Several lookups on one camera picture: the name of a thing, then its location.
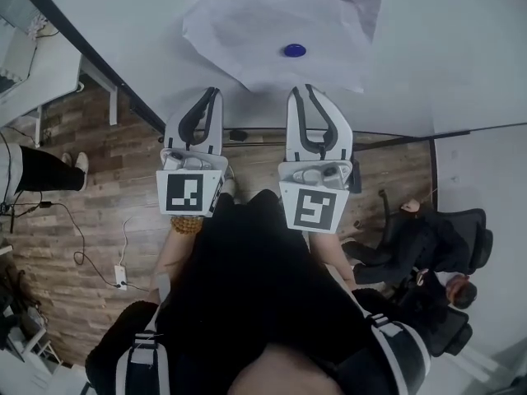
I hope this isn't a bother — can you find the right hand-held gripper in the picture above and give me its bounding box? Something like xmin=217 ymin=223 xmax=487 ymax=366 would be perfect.
xmin=277 ymin=83 xmax=354 ymax=236

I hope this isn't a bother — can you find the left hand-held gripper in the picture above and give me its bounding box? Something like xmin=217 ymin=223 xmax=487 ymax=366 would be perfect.
xmin=156 ymin=87 xmax=229 ymax=218

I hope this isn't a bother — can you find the white paper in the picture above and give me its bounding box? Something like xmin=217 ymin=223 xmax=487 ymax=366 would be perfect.
xmin=182 ymin=0 xmax=388 ymax=95

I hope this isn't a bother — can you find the person's left forearm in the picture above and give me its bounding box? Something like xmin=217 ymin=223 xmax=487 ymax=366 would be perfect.
xmin=152 ymin=216 xmax=203 ymax=300

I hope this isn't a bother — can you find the person's right forearm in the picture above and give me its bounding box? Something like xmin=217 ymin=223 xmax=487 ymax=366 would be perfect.
xmin=306 ymin=230 xmax=357 ymax=291

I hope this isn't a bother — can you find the white desk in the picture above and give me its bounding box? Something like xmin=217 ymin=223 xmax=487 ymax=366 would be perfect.
xmin=0 ymin=25 xmax=120 ymax=150

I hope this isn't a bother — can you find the person's black dress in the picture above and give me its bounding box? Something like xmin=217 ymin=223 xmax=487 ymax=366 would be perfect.
xmin=158 ymin=189 xmax=371 ymax=390

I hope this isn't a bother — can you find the black mesh office chair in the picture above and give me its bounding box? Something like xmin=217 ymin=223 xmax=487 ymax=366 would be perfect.
xmin=394 ymin=277 xmax=474 ymax=357
xmin=378 ymin=189 xmax=493 ymax=277

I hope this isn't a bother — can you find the white fluffy ornament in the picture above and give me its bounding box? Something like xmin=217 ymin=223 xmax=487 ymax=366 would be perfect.
xmin=26 ymin=14 xmax=49 ymax=39

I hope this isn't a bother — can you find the person's black fuzzy jacket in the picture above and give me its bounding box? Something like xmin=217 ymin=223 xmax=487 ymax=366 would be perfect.
xmin=85 ymin=288 xmax=433 ymax=395

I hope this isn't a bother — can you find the brown beaded bracelet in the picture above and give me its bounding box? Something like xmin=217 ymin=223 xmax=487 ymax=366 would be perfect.
xmin=169 ymin=215 xmax=203 ymax=237

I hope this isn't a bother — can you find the black white shoulder strap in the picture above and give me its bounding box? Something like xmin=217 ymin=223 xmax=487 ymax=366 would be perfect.
xmin=116 ymin=333 xmax=170 ymax=395
xmin=357 ymin=302 xmax=431 ymax=395

